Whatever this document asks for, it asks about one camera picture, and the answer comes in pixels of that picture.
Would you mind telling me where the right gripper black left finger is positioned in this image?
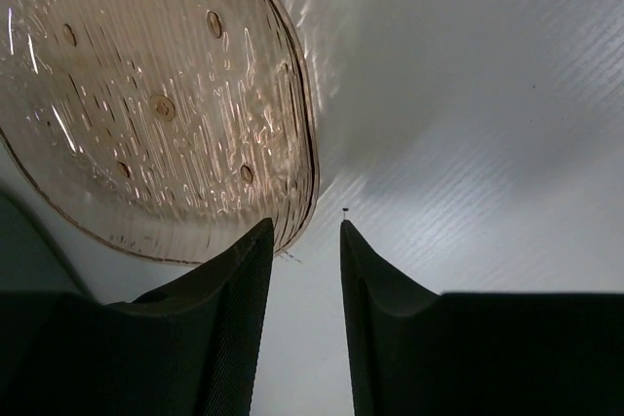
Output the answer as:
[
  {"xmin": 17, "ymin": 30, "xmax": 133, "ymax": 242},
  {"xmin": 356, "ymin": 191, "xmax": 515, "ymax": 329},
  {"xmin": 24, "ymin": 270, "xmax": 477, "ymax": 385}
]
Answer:
[{"xmin": 1, "ymin": 219, "xmax": 274, "ymax": 415}]

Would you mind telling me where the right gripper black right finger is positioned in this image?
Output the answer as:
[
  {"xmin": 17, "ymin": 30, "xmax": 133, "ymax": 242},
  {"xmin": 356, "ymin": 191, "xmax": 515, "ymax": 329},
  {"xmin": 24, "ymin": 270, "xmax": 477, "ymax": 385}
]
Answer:
[{"xmin": 340, "ymin": 221, "xmax": 623, "ymax": 415}]

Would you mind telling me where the grey plastic bin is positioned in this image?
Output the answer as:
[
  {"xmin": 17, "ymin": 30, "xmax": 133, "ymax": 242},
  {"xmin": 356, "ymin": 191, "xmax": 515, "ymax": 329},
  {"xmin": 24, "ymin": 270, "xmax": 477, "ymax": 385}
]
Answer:
[{"xmin": 1, "ymin": 194, "xmax": 91, "ymax": 297}]

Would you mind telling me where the amber dotted glass plate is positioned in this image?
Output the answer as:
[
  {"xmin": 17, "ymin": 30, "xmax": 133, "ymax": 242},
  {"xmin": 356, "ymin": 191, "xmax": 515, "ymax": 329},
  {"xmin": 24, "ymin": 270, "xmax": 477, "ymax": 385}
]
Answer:
[{"xmin": 1, "ymin": 0, "xmax": 319, "ymax": 265}]

